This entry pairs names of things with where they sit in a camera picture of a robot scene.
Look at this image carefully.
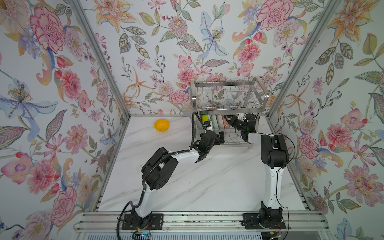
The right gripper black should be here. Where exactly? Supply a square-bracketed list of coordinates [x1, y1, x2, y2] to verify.
[225, 114, 248, 133]

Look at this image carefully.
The purple striped glass bowl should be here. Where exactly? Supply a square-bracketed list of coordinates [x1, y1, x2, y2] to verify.
[216, 115, 225, 130]

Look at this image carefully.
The lime green plastic bowl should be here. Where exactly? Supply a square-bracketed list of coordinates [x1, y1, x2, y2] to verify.
[201, 115, 210, 125]

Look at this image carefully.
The silver two-tier dish rack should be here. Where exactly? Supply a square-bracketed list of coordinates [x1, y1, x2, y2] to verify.
[191, 77, 271, 149]

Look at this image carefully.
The speckled dark patterned bowl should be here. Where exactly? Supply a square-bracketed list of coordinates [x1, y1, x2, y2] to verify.
[222, 115, 231, 129]

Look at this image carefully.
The pale green glass bowl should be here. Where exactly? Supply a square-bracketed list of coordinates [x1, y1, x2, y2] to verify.
[211, 115, 219, 130]

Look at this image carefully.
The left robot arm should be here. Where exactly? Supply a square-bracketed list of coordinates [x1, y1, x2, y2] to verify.
[134, 130, 225, 219]

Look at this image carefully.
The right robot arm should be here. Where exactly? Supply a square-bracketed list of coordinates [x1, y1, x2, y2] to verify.
[224, 114, 289, 229]

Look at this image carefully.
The yellow plastic bowl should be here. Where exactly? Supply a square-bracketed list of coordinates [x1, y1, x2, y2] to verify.
[154, 119, 170, 132]

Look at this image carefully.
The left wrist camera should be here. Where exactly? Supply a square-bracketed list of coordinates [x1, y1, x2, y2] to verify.
[204, 121, 214, 131]

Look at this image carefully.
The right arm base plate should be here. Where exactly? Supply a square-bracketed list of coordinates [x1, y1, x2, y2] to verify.
[241, 213, 287, 231]

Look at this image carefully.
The aluminium mounting rail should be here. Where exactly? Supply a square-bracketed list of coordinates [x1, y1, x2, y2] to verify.
[74, 211, 330, 233]

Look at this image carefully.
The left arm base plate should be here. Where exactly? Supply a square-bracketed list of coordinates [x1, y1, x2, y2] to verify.
[121, 213, 164, 230]

